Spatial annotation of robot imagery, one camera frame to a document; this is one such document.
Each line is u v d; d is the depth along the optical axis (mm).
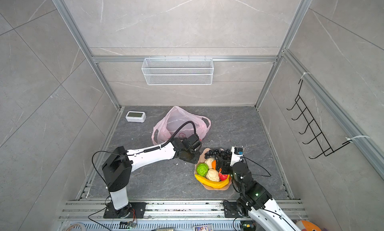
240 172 552
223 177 771
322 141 645
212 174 794
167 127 966
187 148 636
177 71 1009
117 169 459
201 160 834
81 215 728
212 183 764
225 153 839
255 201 528
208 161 837
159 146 547
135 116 1091
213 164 826
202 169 783
